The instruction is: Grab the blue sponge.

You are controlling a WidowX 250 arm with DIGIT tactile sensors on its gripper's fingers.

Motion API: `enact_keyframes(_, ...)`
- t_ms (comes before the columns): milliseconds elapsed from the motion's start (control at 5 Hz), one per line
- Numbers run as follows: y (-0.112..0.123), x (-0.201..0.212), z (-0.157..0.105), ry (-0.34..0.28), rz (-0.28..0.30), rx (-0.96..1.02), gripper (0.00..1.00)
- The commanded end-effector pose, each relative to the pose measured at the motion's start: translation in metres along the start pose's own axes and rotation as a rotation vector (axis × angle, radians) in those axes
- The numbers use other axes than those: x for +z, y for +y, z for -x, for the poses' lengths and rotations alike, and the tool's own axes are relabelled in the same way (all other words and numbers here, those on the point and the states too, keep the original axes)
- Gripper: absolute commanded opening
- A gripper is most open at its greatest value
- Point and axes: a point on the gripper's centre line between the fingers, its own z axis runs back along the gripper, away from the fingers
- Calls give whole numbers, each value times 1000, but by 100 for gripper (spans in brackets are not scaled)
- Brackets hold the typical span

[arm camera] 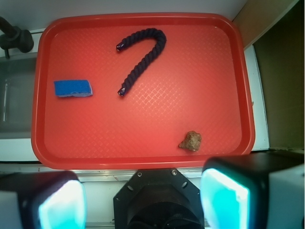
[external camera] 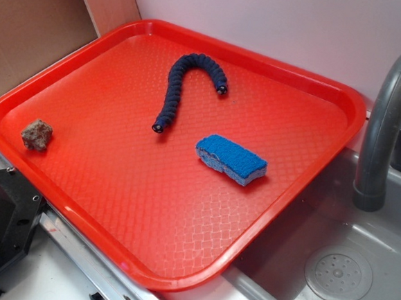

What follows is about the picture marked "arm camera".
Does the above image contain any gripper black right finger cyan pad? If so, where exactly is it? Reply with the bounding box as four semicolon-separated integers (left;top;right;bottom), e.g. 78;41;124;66
200;150;305;229

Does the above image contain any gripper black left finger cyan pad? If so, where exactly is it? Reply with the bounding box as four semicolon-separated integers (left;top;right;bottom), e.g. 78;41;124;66
0;171;86;229

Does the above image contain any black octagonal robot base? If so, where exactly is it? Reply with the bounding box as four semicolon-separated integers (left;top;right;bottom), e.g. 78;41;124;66
113;168;205;229

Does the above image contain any blue sponge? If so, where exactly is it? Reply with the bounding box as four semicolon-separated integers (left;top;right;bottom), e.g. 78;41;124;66
54;80;93;97

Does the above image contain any brown rock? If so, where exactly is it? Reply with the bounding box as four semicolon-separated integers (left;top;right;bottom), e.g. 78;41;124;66
178;131;202;152

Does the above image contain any red plastic tray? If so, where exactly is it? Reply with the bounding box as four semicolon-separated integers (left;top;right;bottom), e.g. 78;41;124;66
31;13;255;169

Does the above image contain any metal sink basin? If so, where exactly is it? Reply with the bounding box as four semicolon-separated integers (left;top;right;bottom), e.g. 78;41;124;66
0;53;37;139

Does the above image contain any black faucet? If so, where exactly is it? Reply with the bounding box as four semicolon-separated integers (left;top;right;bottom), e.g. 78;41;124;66
0;17;34;59

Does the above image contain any dark navy rope piece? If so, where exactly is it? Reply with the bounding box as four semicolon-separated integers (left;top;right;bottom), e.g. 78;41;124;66
116;28;167;98

